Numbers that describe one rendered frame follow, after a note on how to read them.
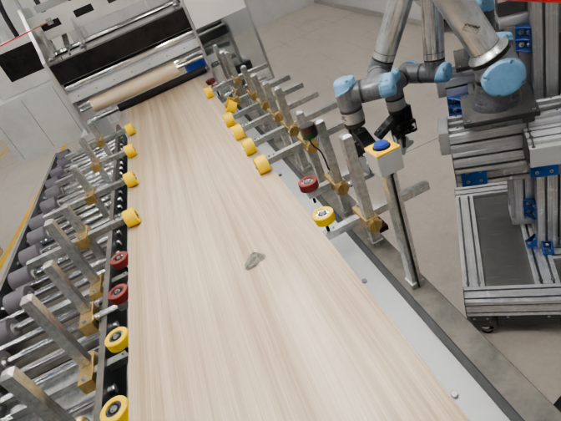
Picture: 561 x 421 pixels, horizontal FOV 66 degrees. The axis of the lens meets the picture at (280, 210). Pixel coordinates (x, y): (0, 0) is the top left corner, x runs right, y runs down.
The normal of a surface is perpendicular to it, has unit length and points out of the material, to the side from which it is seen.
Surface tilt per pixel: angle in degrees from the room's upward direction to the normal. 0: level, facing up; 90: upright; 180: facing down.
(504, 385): 0
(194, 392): 0
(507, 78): 97
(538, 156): 90
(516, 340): 0
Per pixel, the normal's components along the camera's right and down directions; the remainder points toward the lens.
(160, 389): -0.33, -0.78
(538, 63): -0.25, 0.62
